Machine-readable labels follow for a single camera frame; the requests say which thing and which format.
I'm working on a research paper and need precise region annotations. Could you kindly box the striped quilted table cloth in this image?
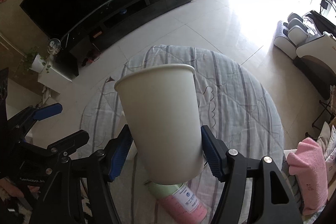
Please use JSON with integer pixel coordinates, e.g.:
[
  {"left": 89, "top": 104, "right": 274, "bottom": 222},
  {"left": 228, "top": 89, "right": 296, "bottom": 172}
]
[{"left": 78, "top": 45, "right": 284, "bottom": 223}]

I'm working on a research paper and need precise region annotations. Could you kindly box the pink green glass jar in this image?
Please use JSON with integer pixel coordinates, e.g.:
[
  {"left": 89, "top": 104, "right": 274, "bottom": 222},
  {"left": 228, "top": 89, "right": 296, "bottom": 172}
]
[{"left": 145, "top": 181, "right": 207, "bottom": 223}]

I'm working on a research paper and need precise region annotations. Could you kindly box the white paper cup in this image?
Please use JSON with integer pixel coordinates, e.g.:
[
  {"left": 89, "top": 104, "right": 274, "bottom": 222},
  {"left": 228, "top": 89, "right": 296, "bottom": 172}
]
[{"left": 114, "top": 64, "right": 203, "bottom": 185}]

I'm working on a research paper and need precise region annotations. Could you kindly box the white pot ivy plant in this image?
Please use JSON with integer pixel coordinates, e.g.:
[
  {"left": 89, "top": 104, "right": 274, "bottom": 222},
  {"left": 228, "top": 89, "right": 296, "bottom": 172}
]
[{"left": 22, "top": 47, "right": 53, "bottom": 74}]

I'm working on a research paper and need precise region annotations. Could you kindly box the black tv cabinet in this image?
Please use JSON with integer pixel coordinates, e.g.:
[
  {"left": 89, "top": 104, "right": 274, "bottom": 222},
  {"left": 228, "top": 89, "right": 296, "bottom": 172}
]
[{"left": 55, "top": 0, "right": 194, "bottom": 77}]

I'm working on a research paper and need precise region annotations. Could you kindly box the pink towel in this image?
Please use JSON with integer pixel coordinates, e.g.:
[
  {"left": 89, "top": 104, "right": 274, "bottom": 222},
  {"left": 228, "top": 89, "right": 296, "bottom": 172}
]
[{"left": 286, "top": 138, "right": 328, "bottom": 215}]

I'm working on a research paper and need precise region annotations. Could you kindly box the white massage chair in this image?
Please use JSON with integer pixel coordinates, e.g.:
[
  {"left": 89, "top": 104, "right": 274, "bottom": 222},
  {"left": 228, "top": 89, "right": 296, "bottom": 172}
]
[{"left": 273, "top": 10, "right": 335, "bottom": 100}]

